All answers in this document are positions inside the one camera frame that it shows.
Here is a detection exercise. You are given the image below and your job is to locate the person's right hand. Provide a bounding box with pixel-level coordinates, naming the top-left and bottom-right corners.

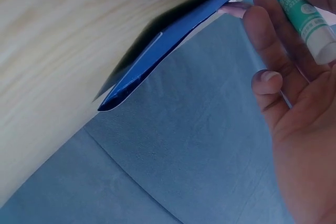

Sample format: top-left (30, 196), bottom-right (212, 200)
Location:
top-left (243, 0), bottom-right (336, 224)

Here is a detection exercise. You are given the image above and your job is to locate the person's left hand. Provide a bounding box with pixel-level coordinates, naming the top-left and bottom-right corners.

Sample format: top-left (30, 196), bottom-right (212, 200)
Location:
top-left (217, 1), bottom-right (249, 19)

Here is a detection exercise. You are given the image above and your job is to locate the green and white glue stick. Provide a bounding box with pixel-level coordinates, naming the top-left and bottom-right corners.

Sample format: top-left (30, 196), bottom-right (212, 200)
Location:
top-left (264, 0), bottom-right (336, 66)

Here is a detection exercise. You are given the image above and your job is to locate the blue paper sheet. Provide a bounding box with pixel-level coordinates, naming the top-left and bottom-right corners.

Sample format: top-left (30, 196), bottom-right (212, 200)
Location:
top-left (97, 0), bottom-right (271, 113)

